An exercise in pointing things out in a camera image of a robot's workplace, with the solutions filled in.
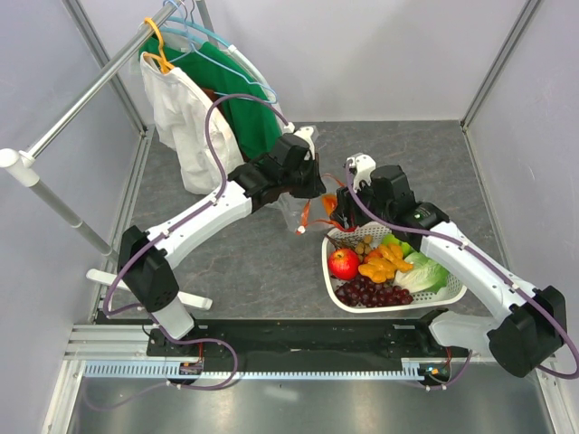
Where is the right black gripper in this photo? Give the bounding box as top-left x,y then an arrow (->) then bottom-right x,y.
331,175 -> 394,231

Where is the red yellow mango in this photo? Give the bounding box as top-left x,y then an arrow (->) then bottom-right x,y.
320,193 -> 337,217

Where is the clear zip top bag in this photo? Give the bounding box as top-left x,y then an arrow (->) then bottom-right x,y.
278,126 -> 345,236

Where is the brown longan cluster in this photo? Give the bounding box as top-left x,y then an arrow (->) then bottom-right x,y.
326,235 -> 373,258

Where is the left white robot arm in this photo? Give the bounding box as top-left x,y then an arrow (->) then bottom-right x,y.
118,126 -> 326,355

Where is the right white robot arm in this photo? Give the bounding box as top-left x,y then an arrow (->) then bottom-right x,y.
332,154 -> 578,378

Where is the green apple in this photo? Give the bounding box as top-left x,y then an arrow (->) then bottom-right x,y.
381,232 -> 413,258

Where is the green shirt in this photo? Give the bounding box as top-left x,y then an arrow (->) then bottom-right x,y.
164,42 -> 281,158

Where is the yellow ginger root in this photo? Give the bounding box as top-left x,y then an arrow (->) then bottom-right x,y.
358,243 -> 413,284

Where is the red apple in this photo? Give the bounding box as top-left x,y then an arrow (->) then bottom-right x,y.
327,249 -> 360,280

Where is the green lettuce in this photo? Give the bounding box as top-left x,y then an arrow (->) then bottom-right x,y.
394,252 -> 449,294

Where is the purple grape bunch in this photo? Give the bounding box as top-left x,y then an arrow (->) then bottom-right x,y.
334,276 -> 413,308

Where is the white plastic basket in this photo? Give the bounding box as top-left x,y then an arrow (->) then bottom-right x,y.
322,223 -> 467,314

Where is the brown garment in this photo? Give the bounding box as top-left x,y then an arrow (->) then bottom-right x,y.
201,87 -> 227,116

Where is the white shirt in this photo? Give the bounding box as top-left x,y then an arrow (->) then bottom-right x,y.
139,52 -> 243,194

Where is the orange hanger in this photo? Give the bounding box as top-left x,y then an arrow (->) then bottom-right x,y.
143,16 -> 176,75

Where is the metal clothes rack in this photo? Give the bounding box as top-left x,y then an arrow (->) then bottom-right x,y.
0,0 -> 214,313

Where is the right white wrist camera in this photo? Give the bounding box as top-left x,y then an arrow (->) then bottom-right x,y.
346,153 -> 376,192

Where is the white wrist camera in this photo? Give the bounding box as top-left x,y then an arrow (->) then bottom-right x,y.
346,153 -> 376,192
293,126 -> 319,160

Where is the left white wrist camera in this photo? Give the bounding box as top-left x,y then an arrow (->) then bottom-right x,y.
293,126 -> 319,160

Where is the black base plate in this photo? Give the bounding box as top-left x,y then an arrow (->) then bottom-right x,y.
145,317 -> 471,367

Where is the blue wire hanger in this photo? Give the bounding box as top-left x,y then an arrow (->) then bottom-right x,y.
162,1 -> 278,106

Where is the grey cable duct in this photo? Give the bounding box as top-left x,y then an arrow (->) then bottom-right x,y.
83,361 -> 424,381

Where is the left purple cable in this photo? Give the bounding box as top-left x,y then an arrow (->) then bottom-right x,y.
81,93 -> 295,411

